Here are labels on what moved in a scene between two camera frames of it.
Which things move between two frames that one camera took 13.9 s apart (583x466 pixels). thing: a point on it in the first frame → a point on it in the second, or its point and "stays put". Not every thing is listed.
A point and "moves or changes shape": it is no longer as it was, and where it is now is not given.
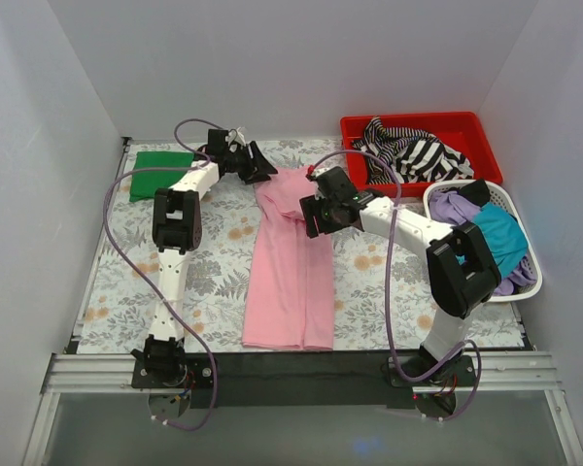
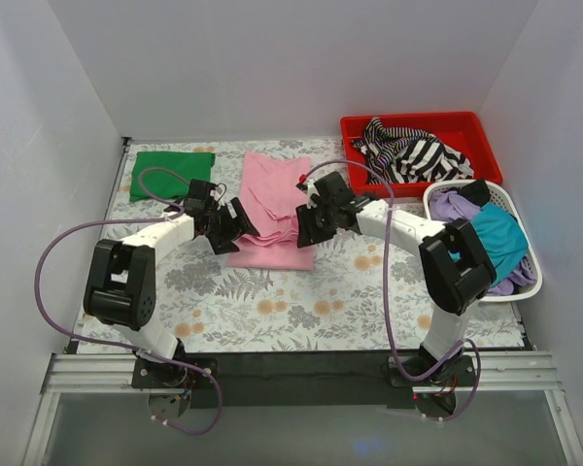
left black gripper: (248, 162) → (223, 224)
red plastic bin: (461, 130) stays put
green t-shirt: (144, 184) stays put
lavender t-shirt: (450, 206) stays put
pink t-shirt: (289, 296) moves or changes shape
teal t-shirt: (504, 236) stays put
